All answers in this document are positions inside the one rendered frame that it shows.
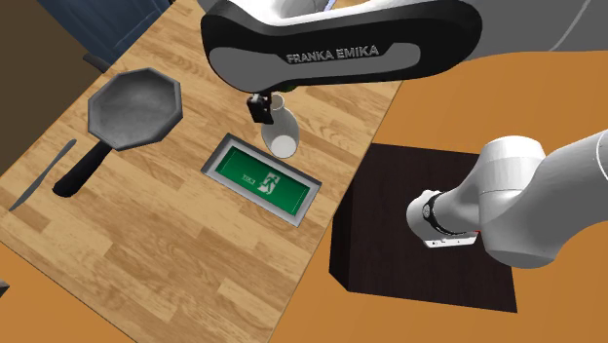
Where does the white vase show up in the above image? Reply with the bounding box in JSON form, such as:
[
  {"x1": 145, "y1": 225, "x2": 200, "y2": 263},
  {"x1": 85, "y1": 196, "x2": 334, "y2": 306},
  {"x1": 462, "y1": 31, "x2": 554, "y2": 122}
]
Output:
[{"x1": 260, "y1": 93, "x2": 301, "y2": 160}]

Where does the green exit sign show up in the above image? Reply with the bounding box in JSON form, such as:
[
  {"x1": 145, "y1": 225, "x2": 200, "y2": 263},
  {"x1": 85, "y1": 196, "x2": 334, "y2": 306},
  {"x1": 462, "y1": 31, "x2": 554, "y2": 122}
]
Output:
[{"x1": 200, "y1": 133, "x2": 323, "y2": 229}]

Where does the grey octagonal frying pan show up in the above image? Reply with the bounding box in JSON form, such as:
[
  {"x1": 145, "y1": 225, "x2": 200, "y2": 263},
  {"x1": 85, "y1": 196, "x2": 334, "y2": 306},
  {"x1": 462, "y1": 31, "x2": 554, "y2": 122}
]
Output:
[{"x1": 51, "y1": 67, "x2": 184, "y2": 199}]

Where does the blue cabinet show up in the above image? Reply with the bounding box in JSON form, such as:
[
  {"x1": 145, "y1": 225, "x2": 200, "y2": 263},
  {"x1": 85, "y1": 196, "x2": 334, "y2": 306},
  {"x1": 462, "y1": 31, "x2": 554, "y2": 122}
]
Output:
[{"x1": 36, "y1": 0, "x2": 172, "y2": 65}]

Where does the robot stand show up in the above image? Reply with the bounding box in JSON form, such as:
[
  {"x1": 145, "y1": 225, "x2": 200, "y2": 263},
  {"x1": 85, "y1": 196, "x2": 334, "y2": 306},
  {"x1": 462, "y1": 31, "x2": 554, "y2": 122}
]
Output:
[{"x1": 328, "y1": 142, "x2": 519, "y2": 314}]

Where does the wooden table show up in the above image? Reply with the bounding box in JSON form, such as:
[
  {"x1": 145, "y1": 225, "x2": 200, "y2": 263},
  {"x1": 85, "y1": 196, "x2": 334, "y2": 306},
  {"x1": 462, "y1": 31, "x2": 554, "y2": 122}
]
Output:
[{"x1": 0, "y1": 0, "x2": 405, "y2": 343}]

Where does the grey knife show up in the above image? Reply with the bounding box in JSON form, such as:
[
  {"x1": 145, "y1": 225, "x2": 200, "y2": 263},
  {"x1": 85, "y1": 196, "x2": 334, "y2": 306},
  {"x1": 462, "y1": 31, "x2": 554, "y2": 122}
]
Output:
[{"x1": 8, "y1": 138, "x2": 78, "y2": 213}]

